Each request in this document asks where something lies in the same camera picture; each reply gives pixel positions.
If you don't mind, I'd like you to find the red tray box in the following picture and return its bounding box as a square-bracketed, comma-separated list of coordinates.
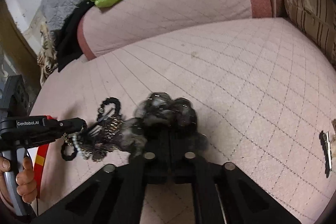
[26, 115, 56, 200]

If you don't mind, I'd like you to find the grey black organza scrunchie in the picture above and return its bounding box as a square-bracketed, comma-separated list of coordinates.
[115, 93, 209, 157]

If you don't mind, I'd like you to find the black hair clip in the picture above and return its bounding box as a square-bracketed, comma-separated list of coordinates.
[319, 131, 333, 178]

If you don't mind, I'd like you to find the left hand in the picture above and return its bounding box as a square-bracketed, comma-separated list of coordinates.
[0, 157, 37, 207]

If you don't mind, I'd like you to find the tiger print cloth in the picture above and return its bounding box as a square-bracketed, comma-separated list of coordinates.
[37, 22, 58, 86]

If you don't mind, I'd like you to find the black cloth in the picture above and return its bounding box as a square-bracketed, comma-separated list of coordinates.
[55, 0, 94, 72]

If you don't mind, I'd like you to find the clear crystal hair clip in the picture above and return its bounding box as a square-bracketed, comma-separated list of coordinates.
[330, 119, 336, 159]

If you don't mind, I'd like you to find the pink quilted bolster pillow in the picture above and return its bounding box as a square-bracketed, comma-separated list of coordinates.
[77, 0, 272, 60]

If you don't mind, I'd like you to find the striped brown pillow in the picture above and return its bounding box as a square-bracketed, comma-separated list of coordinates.
[284, 0, 335, 64]

